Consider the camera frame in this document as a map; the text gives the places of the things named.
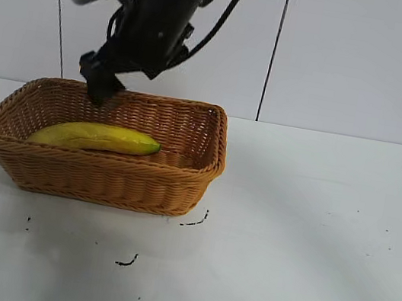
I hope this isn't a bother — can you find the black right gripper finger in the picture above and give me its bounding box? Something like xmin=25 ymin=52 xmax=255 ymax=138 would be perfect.
xmin=72 ymin=48 xmax=113 ymax=109
xmin=102 ymin=69 xmax=129 ymax=102

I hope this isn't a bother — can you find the brown woven wicker basket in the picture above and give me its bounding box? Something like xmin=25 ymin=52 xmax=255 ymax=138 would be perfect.
xmin=0 ymin=66 xmax=237 ymax=225

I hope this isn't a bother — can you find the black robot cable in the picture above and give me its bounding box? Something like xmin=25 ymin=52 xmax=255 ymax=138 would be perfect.
xmin=183 ymin=0 xmax=254 ymax=69

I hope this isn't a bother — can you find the yellow banana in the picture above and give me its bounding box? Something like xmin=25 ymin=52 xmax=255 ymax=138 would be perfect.
xmin=27 ymin=111 xmax=164 ymax=164

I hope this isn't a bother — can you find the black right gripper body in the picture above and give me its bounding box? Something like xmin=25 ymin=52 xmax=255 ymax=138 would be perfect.
xmin=96 ymin=0 xmax=200 ymax=88

